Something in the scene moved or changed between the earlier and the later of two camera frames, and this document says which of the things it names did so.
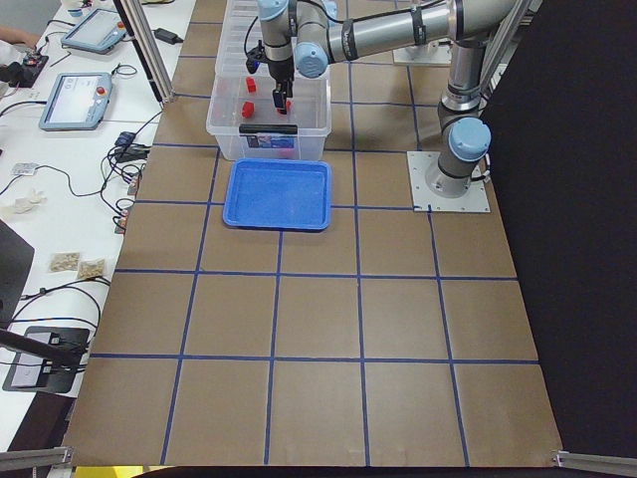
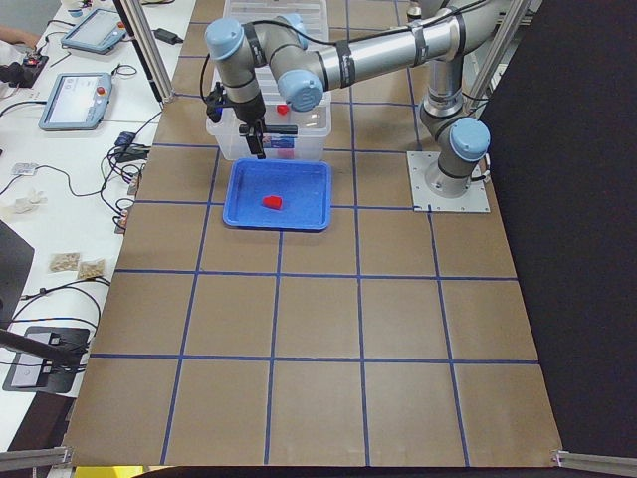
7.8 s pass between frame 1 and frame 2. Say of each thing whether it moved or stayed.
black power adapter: stayed
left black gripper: moved
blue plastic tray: stayed
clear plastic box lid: moved
